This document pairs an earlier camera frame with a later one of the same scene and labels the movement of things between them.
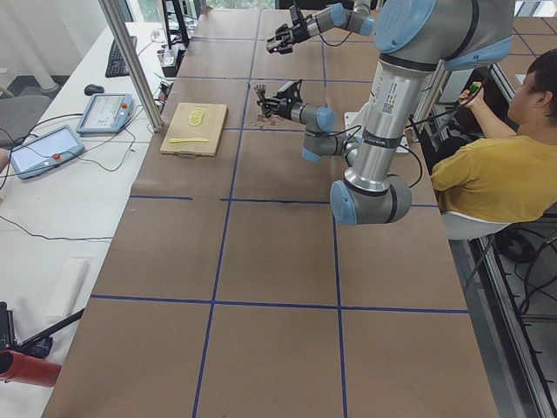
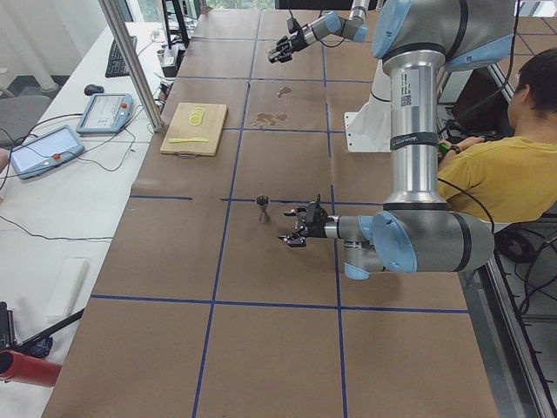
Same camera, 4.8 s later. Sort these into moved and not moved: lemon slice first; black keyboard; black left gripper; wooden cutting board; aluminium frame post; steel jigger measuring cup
Moved: black left gripper; steel jigger measuring cup
Not moved: aluminium frame post; lemon slice first; wooden cutting board; black keyboard
